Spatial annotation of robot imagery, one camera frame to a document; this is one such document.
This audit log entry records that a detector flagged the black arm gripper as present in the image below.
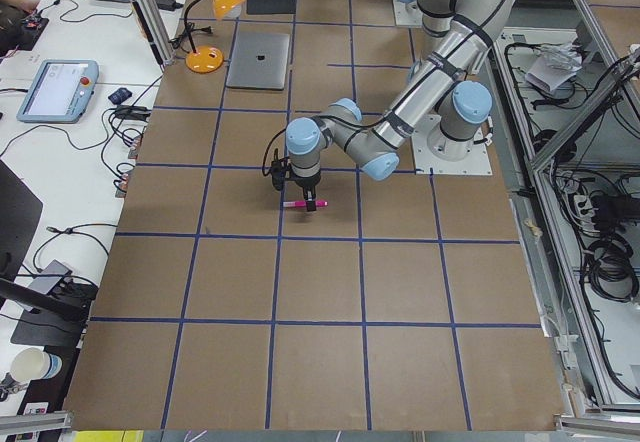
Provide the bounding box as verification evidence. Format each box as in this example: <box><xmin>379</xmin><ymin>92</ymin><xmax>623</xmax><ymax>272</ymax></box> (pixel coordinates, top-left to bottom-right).
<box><xmin>291</xmin><ymin>164</ymin><xmax>321</xmax><ymax>212</ymax></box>

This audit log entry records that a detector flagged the pink highlighter pen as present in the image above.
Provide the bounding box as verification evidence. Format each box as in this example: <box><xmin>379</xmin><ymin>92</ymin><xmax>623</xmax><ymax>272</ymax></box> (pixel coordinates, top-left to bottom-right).
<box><xmin>282</xmin><ymin>199</ymin><xmax>328</xmax><ymax>209</ymax></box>

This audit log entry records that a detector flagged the black mousepad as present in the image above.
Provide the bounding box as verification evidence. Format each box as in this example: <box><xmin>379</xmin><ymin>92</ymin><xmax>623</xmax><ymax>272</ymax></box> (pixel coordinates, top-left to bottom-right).
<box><xmin>246</xmin><ymin>0</ymin><xmax>296</xmax><ymax>15</ymax></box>

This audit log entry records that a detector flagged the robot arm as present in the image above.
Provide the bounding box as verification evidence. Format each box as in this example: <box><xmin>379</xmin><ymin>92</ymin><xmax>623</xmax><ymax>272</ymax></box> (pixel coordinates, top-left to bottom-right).
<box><xmin>270</xmin><ymin>0</ymin><xmax>513</xmax><ymax>211</ymax></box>

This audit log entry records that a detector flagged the silver closed laptop notebook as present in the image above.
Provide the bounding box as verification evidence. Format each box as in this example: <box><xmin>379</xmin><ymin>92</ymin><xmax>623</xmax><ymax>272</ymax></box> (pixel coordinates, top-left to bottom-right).
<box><xmin>226</xmin><ymin>31</ymin><xmax>290</xmax><ymax>91</ymax></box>

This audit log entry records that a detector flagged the small dark blue mouse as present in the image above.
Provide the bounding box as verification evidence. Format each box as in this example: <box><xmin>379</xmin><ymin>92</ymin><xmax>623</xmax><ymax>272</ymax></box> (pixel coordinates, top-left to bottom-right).
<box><xmin>108</xmin><ymin>87</ymin><xmax>132</xmax><ymax>105</ymax></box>

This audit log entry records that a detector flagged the orange desk lamp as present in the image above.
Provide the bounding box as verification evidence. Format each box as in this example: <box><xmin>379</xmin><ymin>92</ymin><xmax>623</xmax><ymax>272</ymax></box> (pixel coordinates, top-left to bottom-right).
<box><xmin>182</xmin><ymin>0</ymin><xmax>246</xmax><ymax>74</ymax></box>

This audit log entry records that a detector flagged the black power adapter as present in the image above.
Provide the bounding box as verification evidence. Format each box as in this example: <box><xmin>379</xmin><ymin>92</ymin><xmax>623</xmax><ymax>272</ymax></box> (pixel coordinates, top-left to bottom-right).
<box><xmin>155</xmin><ymin>0</ymin><xmax>183</xmax><ymax>11</ymax></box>

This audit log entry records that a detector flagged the blue teach pendant near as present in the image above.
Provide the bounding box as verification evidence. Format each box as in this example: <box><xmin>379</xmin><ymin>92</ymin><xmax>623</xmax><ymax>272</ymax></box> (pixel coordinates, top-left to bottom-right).
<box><xmin>17</xmin><ymin>59</ymin><xmax>100</xmax><ymax>124</ymax></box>

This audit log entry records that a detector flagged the black monitor stand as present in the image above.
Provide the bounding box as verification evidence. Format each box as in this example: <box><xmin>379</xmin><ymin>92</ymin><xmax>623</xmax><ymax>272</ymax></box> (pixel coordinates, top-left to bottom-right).
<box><xmin>1</xmin><ymin>164</ymin><xmax>98</xmax><ymax>347</ymax></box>

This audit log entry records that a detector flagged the white paper cup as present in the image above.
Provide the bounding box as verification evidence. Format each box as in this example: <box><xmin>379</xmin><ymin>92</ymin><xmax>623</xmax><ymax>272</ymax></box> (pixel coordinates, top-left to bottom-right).
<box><xmin>9</xmin><ymin>348</ymin><xmax>63</xmax><ymax>383</ymax></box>

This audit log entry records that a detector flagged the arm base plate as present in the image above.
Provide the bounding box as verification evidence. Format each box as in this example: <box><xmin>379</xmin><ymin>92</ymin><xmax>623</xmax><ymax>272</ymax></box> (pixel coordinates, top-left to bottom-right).
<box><xmin>411</xmin><ymin>114</ymin><xmax>493</xmax><ymax>176</ymax></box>
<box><xmin>392</xmin><ymin>0</ymin><xmax>422</xmax><ymax>28</ymax></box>

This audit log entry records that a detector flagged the aluminium frame post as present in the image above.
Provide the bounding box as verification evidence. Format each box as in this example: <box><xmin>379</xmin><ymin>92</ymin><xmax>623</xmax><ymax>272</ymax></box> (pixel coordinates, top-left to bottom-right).
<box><xmin>130</xmin><ymin>0</ymin><xmax>175</xmax><ymax>67</ymax></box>

